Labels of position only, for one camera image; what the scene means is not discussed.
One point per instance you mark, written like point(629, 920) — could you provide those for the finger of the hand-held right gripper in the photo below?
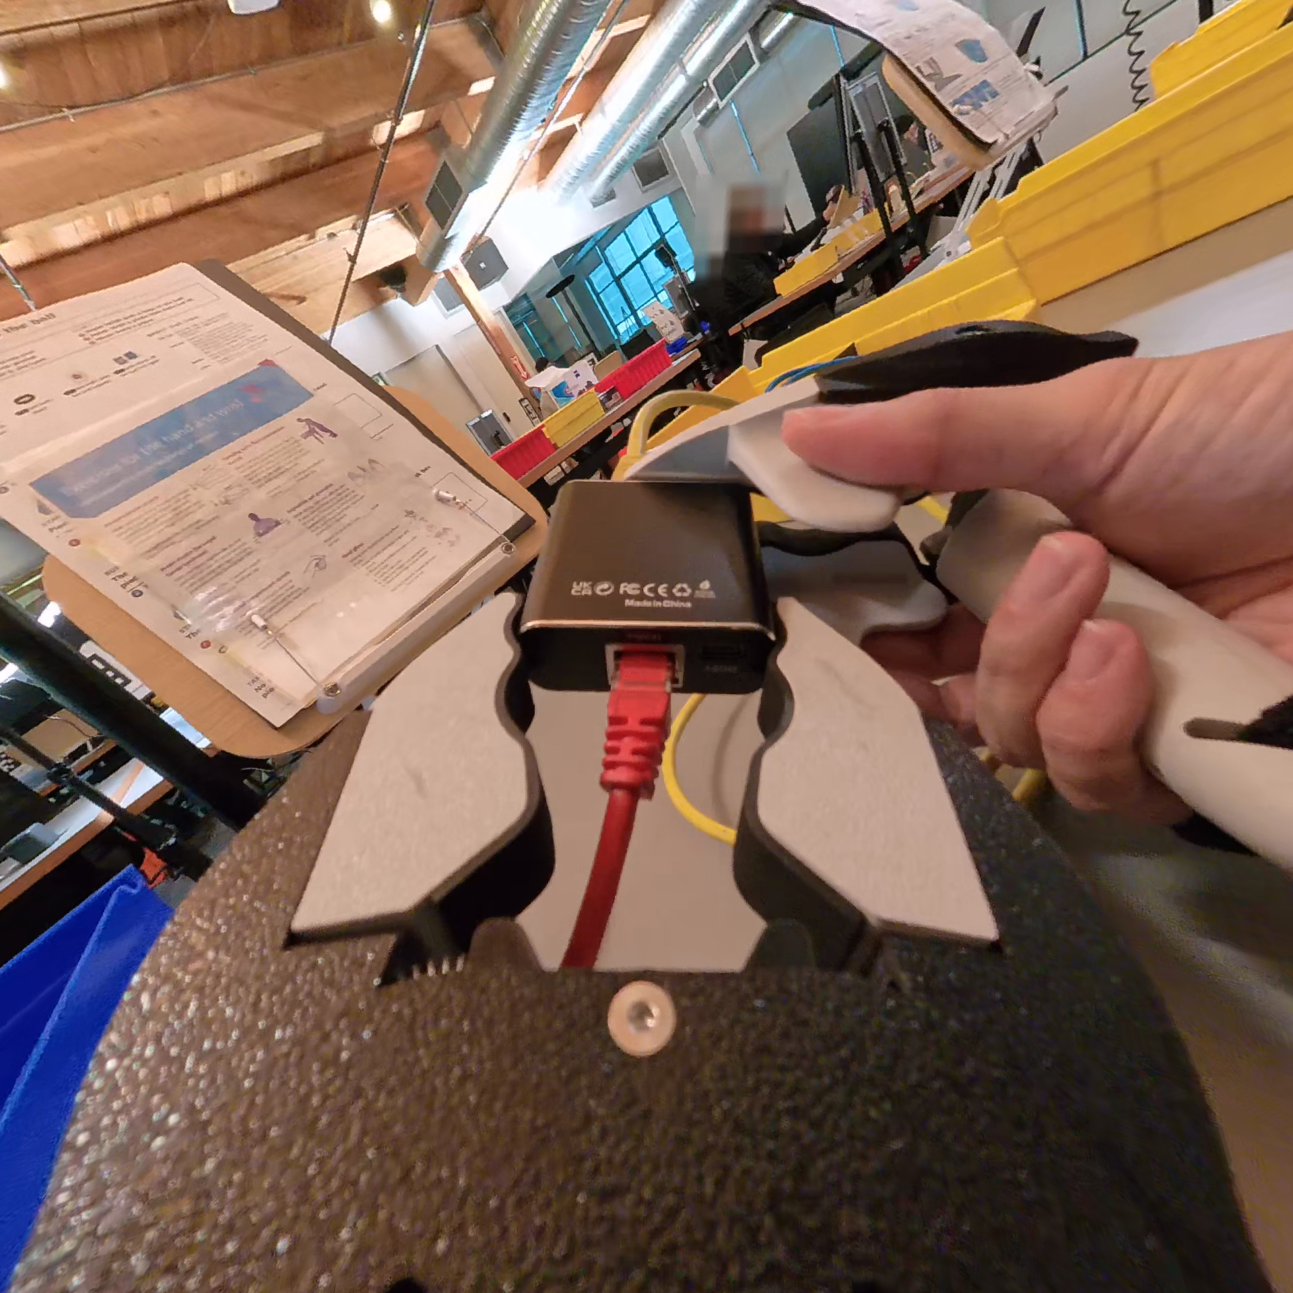
point(889, 595)
point(698, 449)

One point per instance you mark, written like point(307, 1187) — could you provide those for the black computer monitor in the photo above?
point(818, 141)

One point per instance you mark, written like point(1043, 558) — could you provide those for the grey desk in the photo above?
point(1192, 959)

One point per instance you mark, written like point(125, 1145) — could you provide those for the red plastic bin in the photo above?
point(521, 455)
point(636, 368)

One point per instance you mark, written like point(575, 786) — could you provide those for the black tripod pole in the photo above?
point(122, 706)

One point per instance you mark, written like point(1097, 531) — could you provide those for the blue plastic bin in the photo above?
point(61, 1060)

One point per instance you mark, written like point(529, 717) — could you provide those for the black ceiling speaker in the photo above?
point(484, 260)

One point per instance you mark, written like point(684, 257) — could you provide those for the person's right hand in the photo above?
point(1161, 454)

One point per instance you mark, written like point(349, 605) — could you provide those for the silver ventilation duct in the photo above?
point(526, 100)
point(667, 60)

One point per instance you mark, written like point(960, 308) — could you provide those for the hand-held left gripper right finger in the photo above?
point(860, 797)

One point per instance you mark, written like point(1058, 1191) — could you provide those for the wooden document stand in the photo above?
point(202, 722)
point(960, 71)

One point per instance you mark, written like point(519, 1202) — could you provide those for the large window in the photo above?
point(636, 261)

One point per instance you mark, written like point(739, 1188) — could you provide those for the white cardboard box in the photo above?
point(561, 389)

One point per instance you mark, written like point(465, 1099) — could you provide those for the instruction sheet document stand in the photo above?
point(202, 474)

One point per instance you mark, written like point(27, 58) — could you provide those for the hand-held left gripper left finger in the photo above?
point(424, 797)

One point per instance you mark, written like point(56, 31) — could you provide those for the small yellow bin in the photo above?
point(575, 418)

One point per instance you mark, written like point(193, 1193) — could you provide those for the black network adapter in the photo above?
point(647, 555)

